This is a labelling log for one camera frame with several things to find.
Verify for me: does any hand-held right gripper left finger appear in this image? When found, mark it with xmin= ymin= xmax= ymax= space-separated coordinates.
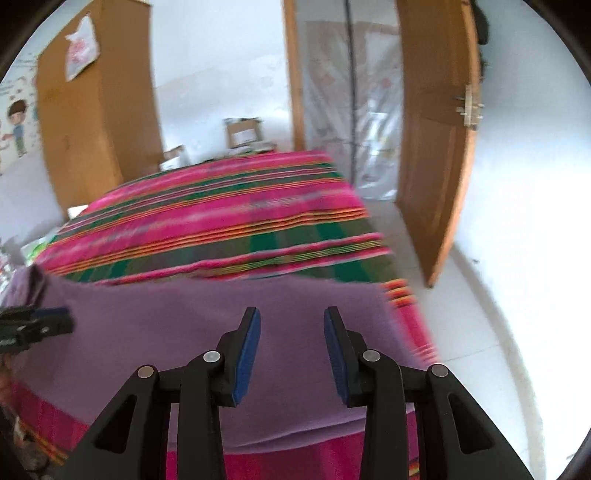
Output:
xmin=58 ymin=306 xmax=262 ymax=480

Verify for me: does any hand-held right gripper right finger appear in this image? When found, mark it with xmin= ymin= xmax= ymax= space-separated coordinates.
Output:
xmin=323 ymin=306 xmax=532 ymax=480

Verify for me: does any purple fleece blanket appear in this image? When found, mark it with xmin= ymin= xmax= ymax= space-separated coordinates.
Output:
xmin=0 ymin=265 xmax=426 ymax=450

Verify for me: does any pink plaid bed sheet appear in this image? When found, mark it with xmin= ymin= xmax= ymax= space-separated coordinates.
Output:
xmin=9 ymin=150 xmax=439 ymax=480

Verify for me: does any wooden wardrobe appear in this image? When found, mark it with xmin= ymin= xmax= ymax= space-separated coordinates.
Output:
xmin=36 ymin=0 xmax=167 ymax=217

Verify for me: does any open white box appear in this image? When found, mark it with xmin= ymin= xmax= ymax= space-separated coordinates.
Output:
xmin=159 ymin=145 xmax=192 ymax=174

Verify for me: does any wooden door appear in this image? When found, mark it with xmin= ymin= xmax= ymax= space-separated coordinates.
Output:
xmin=396 ymin=0 xmax=483 ymax=289

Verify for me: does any brown cardboard box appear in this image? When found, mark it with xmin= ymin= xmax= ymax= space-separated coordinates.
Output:
xmin=224 ymin=117 xmax=264 ymax=151

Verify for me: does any clear printed plastic door curtain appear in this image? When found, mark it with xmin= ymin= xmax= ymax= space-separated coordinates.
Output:
xmin=300 ymin=0 xmax=404 ymax=201

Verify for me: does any white plastic bag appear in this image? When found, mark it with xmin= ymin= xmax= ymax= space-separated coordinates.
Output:
xmin=65 ymin=14 xmax=100 ymax=83

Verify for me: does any black curtain strip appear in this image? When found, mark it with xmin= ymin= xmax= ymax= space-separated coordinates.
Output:
xmin=344 ymin=0 xmax=361 ymax=185

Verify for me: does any cartoon wall sticker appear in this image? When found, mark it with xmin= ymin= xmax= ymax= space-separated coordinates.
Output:
xmin=0 ymin=51 xmax=40 ymax=176

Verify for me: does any wooden door frame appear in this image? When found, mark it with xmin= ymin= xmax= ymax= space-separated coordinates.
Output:
xmin=281 ymin=0 xmax=308 ymax=153

